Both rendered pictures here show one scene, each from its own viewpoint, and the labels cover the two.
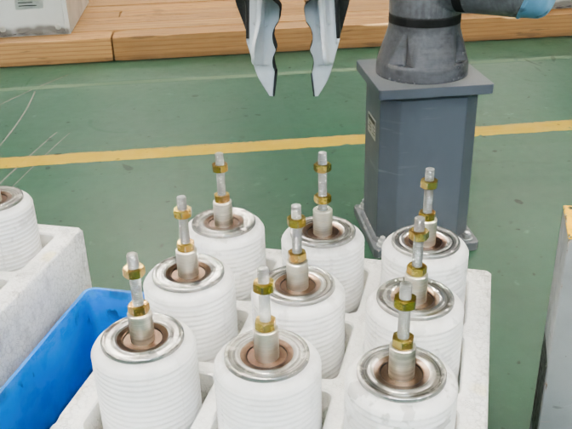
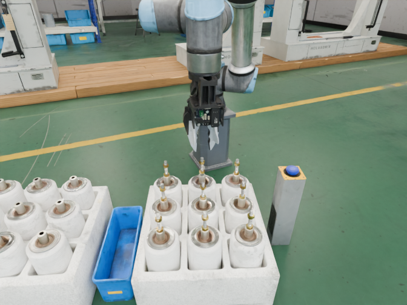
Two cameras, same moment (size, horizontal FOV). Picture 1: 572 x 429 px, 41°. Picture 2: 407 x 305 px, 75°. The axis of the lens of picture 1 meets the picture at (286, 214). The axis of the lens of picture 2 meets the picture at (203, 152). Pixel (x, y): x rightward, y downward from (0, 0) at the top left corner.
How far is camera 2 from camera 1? 0.25 m
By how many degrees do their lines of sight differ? 16
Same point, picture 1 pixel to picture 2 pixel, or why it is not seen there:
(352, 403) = (236, 248)
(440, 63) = not seen: hidden behind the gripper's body
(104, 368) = (152, 253)
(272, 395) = (212, 251)
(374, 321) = (231, 215)
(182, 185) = (124, 151)
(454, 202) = (225, 151)
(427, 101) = not seen: hidden behind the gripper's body
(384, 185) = (202, 149)
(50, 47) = (50, 94)
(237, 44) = (125, 88)
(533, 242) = (248, 159)
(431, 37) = not seen: hidden behind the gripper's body
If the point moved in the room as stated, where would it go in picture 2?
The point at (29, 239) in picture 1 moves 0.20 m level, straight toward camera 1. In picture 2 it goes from (91, 196) to (114, 232)
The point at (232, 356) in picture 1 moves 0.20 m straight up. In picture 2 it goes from (194, 239) to (192, 180)
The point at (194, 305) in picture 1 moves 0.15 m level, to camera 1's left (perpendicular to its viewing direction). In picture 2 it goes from (171, 219) to (118, 230)
